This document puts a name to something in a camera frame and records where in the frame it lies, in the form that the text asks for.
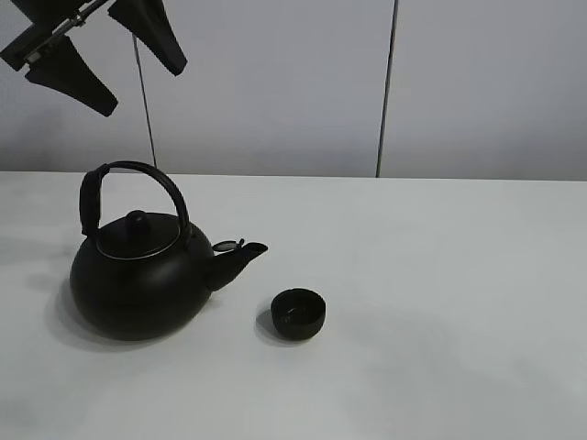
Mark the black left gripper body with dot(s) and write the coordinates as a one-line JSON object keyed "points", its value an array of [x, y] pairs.
{"points": [[48, 20]]}

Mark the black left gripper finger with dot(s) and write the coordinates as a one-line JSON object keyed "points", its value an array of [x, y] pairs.
{"points": [[147, 20], [62, 69]]}

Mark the black cast iron teapot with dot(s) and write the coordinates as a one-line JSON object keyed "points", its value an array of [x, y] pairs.
{"points": [[146, 274]]}

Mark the small black teacup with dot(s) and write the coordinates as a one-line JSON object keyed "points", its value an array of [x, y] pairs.
{"points": [[298, 314]]}

